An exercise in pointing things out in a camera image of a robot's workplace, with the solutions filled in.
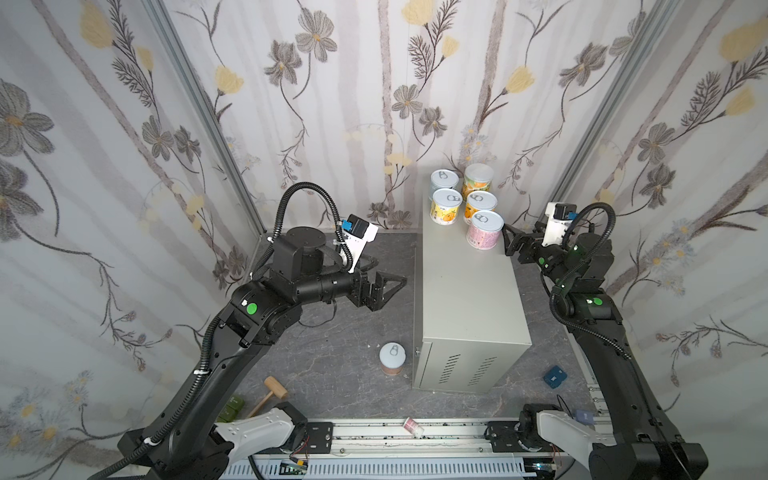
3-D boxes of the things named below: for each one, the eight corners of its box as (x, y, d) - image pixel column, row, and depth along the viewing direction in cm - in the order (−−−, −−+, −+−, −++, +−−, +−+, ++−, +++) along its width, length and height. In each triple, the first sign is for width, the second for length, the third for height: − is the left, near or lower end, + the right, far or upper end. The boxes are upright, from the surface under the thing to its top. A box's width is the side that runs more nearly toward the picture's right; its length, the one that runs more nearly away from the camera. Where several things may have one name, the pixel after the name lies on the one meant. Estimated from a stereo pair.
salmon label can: (379, 375, 86) (379, 367, 81) (380, 350, 91) (379, 341, 86) (405, 375, 86) (407, 368, 81) (405, 350, 91) (406, 341, 86)
